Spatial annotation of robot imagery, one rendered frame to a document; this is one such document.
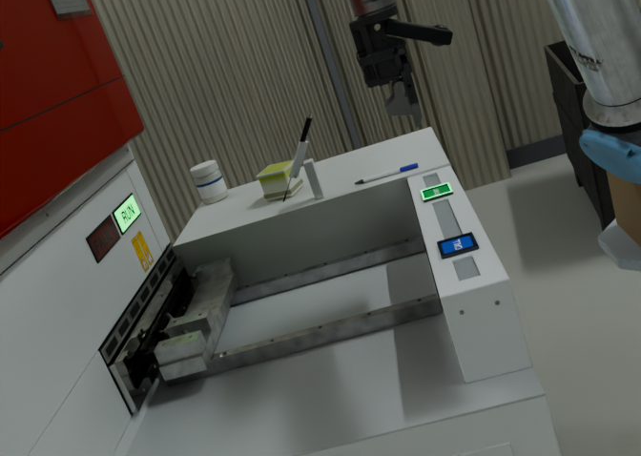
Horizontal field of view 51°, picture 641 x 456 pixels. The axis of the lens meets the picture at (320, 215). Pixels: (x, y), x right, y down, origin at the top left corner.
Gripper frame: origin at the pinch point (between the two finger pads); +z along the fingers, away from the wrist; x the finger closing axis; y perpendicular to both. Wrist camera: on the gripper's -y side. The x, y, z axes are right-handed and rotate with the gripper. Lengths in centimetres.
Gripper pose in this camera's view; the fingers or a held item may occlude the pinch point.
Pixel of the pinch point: (420, 118)
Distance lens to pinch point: 124.1
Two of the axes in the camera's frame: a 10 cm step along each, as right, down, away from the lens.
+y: -9.5, 2.8, 1.4
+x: -0.4, 3.4, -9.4
